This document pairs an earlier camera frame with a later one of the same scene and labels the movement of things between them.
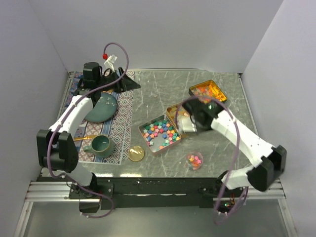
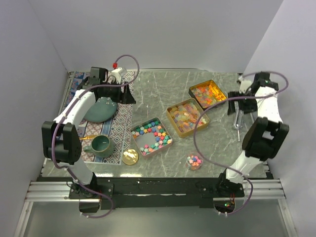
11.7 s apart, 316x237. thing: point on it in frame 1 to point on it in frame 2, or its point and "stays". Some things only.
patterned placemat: [118, 129] stays
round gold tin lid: [136, 153] to [130, 156]
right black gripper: [198, 129] to [248, 109]
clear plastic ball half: [194, 160] stays
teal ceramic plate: [104, 109] stays
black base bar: [152, 193] stays
